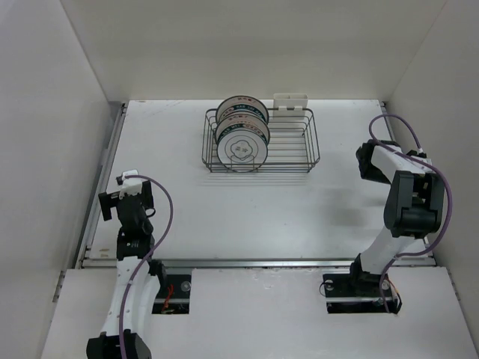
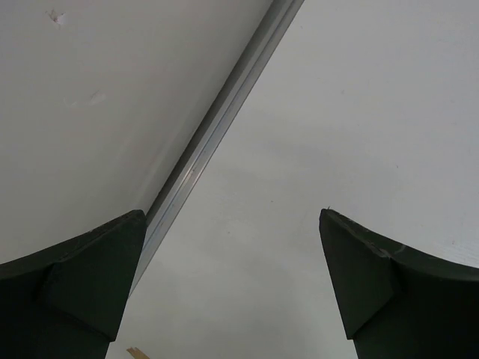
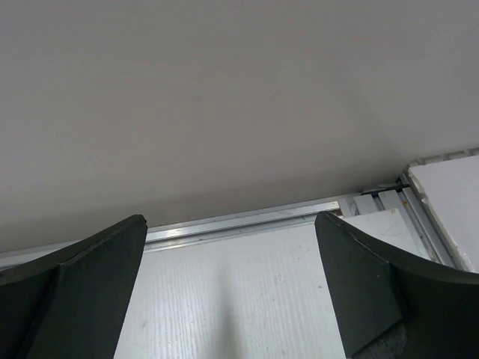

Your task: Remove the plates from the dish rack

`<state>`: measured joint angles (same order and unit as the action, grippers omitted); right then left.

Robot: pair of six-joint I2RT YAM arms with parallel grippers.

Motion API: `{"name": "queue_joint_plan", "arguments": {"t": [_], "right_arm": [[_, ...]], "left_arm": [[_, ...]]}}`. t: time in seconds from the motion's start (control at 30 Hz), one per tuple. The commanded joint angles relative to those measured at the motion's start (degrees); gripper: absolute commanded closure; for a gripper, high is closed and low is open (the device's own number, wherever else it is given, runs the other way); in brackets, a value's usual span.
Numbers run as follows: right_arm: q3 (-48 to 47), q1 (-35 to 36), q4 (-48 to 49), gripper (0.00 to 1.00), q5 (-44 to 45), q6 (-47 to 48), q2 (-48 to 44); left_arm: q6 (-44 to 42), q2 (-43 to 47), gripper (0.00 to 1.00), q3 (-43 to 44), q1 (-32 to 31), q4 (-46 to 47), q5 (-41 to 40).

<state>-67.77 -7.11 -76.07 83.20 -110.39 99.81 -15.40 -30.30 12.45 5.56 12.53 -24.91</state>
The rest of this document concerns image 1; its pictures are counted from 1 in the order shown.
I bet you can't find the metal wire dish rack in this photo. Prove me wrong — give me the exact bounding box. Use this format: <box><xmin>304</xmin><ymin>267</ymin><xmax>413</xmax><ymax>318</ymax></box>
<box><xmin>201</xmin><ymin>108</ymin><xmax>320</xmax><ymax>174</ymax></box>

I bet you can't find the white plate with flower outline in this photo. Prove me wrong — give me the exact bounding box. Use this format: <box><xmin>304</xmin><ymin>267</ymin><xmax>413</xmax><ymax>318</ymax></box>
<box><xmin>216</xmin><ymin>130</ymin><xmax>268</xmax><ymax>173</ymax></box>

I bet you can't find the orange sunburst plate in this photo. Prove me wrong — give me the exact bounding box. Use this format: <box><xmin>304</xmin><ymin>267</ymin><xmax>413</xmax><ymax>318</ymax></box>
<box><xmin>216</xmin><ymin>95</ymin><xmax>269</xmax><ymax>124</ymax></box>

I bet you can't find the green rimmed plate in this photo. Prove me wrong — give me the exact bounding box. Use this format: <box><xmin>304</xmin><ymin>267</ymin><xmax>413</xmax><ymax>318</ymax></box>
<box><xmin>215</xmin><ymin>113</ymin><xmax>270</xmax><ymax>144</ymax></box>

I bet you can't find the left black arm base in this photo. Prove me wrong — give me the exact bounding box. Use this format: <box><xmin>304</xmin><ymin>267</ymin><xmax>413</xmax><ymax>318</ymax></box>
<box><xmin>152</xmin><ymin>274</ymin><xmax>192</xmax><ymax>315</ymax></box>

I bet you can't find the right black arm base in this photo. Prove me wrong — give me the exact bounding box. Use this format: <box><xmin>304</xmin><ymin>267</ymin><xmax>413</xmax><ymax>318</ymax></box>
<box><xmin>319</xmin><ymin>273</ymin><xmax>403</xmax><ymax>315</ymax></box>

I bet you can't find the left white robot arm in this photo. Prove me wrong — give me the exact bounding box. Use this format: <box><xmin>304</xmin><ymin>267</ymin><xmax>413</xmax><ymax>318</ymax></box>
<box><xmin>86</xmin><ymin>171</ymin><xmax>168</xmax><ymax>358</ymax></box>

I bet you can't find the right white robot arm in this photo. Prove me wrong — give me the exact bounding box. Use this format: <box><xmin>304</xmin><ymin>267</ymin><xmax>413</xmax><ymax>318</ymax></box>
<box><xmin>347</xmin><ymin>140</ymin><xmax>445</xmax><ymax>295</ymax></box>

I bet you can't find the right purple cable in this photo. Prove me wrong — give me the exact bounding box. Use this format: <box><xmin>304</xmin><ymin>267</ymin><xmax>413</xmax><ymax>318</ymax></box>
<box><xmin>368</xmin><ymin>114</ymin><xmax>454</xmax><ymax>314</ymax></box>

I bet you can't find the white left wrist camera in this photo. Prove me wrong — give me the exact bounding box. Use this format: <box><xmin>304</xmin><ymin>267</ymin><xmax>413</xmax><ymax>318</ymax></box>
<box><xmin>116</xmin><ymin>170</ymin><xmax>142</xmax><ymax>199</ymax></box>

